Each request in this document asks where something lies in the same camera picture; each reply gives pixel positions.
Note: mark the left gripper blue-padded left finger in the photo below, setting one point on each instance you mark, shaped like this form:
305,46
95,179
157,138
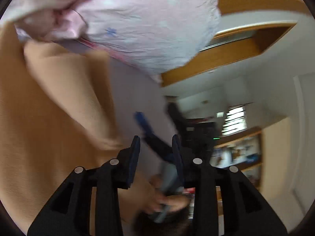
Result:
67,212

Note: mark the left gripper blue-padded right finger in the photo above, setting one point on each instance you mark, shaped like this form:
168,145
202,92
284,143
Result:
245,210

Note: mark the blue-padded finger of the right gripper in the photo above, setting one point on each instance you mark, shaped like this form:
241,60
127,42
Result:
143,124

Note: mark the tan beige garment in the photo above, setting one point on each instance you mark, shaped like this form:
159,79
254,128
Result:
57,113

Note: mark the person's right hand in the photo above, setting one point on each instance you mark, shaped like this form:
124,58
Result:
175,202

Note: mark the lavender grey bed sheet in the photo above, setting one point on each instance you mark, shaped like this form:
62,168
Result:
137,95

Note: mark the bright window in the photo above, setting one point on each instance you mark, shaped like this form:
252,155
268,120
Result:
235,120

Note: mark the wooden bookshelf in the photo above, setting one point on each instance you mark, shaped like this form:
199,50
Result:
242,150

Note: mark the white floral pillow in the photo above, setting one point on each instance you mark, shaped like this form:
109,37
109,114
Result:
153,35

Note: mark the wooden headboard trim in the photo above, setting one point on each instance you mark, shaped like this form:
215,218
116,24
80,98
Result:
243,41

